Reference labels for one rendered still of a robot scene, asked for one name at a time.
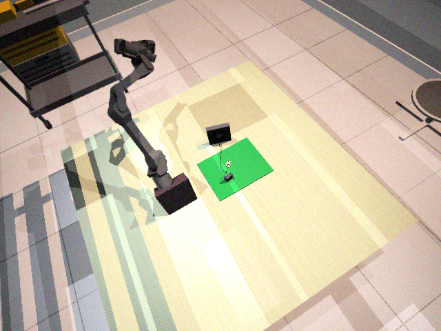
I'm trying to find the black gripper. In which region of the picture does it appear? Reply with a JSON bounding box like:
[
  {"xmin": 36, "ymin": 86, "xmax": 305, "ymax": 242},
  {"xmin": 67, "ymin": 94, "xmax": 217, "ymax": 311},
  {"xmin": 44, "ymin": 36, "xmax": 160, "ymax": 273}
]
[{"xmin": 114, "ymin": 39, "xmax": 155, "ymax": 54}]

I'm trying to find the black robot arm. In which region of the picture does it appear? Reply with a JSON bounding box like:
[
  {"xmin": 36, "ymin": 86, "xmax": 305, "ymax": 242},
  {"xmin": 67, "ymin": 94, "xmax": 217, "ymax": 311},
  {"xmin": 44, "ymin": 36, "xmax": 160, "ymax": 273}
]
[{"xmin": 107, "ymin": 39, "xmax": 173, "ymax": 192}]

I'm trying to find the green circuit board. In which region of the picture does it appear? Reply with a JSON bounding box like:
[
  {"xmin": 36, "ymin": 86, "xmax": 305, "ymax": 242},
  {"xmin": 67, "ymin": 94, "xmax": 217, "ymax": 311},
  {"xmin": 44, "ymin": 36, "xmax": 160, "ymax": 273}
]
[{"xmin": 197, "ymin": 137, "xmax": 274, "ymax": 201}]

